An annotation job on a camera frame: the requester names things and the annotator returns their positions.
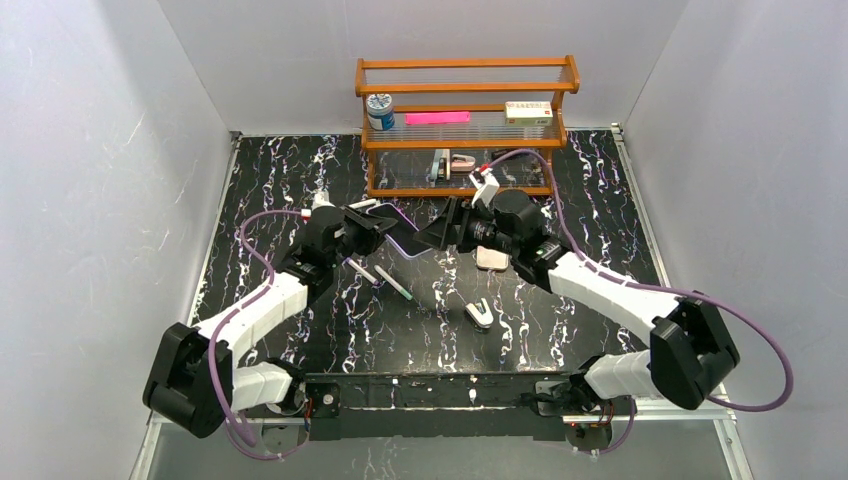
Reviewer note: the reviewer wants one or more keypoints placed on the dark object on lower shelf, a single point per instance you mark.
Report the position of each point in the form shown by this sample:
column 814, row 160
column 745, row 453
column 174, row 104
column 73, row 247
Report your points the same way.
column 524, row 162

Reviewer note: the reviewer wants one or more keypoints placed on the blue lidded jar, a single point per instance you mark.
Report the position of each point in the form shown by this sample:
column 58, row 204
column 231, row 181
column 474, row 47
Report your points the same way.
column 380, row 111

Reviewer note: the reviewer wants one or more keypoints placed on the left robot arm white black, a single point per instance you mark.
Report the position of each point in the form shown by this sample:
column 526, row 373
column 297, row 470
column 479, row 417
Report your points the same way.
column 196, row 380

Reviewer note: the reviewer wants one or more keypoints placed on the orange wooden shelf rack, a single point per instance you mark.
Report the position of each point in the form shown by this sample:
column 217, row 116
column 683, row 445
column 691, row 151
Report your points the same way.
column 399, row 159

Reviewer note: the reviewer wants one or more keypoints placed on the pink white stapler on shelf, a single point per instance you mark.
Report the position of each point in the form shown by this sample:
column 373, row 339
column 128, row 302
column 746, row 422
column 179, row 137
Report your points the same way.
column 462, row 163

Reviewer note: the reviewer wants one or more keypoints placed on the white red box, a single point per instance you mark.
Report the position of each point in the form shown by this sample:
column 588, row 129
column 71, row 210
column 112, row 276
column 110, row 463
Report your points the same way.
column 528, row 113

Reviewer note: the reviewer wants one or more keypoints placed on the white marker pen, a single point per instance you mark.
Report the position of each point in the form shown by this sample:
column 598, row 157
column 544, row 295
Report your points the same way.
column 363, row 204

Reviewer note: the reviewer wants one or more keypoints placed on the green capped marker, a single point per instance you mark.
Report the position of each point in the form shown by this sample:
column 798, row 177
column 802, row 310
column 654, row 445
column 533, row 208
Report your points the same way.
column 388, row 278

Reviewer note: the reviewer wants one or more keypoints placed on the pink flat box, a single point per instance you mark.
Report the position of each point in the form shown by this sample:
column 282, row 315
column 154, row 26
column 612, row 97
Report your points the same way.
column 437, row 118

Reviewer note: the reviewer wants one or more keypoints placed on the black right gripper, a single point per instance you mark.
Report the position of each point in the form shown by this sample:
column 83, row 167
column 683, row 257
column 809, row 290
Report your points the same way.
column 452, row 224

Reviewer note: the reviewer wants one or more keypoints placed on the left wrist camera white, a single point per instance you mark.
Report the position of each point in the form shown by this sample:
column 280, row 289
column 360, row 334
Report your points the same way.
column 319, row 200

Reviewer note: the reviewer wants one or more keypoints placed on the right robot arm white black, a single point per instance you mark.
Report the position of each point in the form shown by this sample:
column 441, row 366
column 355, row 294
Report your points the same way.
column 689, row 349

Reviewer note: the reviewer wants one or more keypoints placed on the phone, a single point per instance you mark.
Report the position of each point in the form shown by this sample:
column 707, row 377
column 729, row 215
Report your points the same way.
column 402, row 235
column 491, row 260

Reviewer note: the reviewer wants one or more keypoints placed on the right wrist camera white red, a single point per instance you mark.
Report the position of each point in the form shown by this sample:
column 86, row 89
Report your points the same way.
column 486, row 185

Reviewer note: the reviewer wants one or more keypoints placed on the purple capped marker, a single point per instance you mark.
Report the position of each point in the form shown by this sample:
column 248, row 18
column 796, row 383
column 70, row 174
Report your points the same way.
column 356, row 266

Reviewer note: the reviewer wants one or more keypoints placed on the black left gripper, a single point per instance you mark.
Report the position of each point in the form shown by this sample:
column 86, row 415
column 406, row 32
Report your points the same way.
column 361, row 230

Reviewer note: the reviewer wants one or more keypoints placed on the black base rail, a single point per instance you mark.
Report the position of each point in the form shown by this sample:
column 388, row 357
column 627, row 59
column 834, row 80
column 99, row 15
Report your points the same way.
column 545, row 406

